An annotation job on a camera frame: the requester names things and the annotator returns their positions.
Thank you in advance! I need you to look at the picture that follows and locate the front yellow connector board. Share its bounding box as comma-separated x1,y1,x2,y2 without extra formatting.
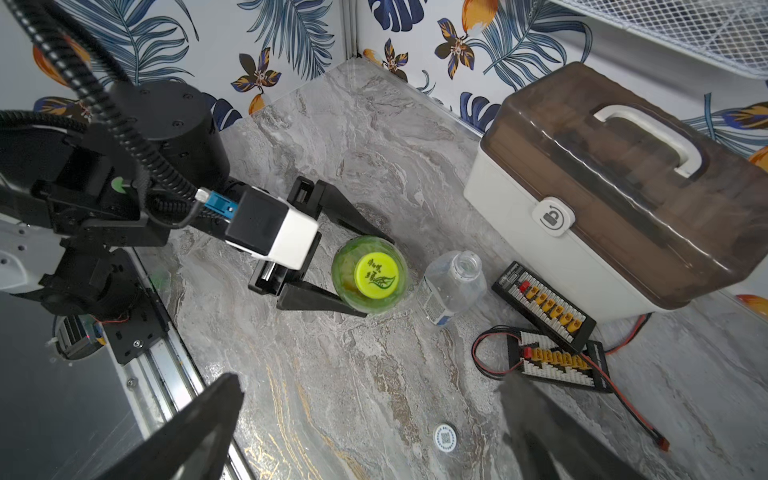
507,327,613,393

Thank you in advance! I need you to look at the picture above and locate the yellow-green bottle cap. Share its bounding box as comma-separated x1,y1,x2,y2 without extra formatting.
354,252,400,300

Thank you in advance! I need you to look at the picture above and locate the green plastic bottle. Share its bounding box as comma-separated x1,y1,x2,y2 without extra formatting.
331,236,409,314

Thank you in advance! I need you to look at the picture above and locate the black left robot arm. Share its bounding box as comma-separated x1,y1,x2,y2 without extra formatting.
1,1,383,324

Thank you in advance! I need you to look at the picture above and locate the white bottle cap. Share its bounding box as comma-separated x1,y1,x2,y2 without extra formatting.
433,423,458,454

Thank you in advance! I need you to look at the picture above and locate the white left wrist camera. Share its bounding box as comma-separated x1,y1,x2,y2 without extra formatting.
224,188,319,270

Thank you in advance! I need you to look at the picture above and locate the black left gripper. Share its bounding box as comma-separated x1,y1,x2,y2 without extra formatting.
248,176,393,317

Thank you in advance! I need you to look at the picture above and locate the clear plastic water bottle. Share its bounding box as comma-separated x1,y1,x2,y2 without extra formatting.
415,251,487,326

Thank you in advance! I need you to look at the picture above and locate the aluminium front rail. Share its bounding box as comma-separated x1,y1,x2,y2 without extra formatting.
128,281,259,480

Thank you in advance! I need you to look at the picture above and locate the white mesh wall shelf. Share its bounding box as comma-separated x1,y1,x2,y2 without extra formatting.
559,0,767,80

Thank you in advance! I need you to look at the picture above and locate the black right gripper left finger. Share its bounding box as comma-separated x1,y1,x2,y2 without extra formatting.
99,373,244,479

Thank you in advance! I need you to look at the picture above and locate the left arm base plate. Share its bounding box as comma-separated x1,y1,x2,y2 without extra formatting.
25,246,168,366

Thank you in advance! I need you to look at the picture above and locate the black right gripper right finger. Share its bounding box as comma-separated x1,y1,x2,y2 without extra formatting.
498,374,642,479

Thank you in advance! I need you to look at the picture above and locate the brown lid storage box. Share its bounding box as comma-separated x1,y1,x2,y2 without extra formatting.
464,63,767,322

